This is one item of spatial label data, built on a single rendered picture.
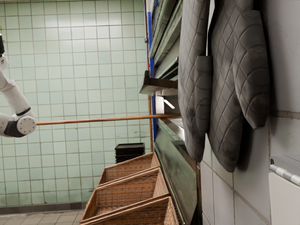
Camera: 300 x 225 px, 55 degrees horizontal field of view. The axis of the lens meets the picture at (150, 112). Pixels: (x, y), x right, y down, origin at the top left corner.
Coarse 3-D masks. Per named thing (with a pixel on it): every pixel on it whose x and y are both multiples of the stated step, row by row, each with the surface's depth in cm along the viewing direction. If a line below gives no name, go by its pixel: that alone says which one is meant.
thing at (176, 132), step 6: (162, 120) 213; (168, 120) 211; (162, 126) 203; (168, 126) 167; (174, 126) 166; (168, 132) 166; (174, 132) 140; (180, 132) 138; (174, 138) 140; (180, 138) 119; (180, 144) 120; (186, 150) 106
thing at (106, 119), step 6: (162, 114) 237; (168, 114) 236; (174, 114) 236; (180, 114) 236; (66, 120) 234; (72, 120) 234; (78, 120) 234; (84, 120) 234; (90, 120) 234; (96, 120) 234; (102, 120) 235; (108, 120) 235; (114, 120) 235; (120, 120) 236
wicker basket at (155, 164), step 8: (152, 152) 266; (128, 160) 265; (136, 160) 265; (144, 160) 266; (152, 160) 264; (104, 168) 262; (112, 168) 264; (120, 168) 265; (128, 168) 265; (136, 168) 266; (144, 168) 266; (152, 168) 212; (104, 176) 256; (112, 176) 265; (120, 176) 266; (128, 176) 211; (152, 176) 213; (104, 184) 210
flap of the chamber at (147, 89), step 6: (144, 78) 88; (150, 78) 88; (156, 78) 88; (144, 84) 88; (150, 84) 88; (156, 84) 88; (162, 84) 89; (168, 84) 89; (174, 84) 89; (144, 90) 147; (150, 90) 134; (156, 90) 124; (162, 90) 115; (168, 90) 107; (174, 90) 101
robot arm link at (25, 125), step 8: (0, 120) 115; (8, 120) 118; (24, 120) 119; (32, 120) 121; (0, 128) 115; (8, 128) 116; (16, 128) 118; (24, 128) 120; (32, 128) 122; (8, 136) 119; (16, 136) 119
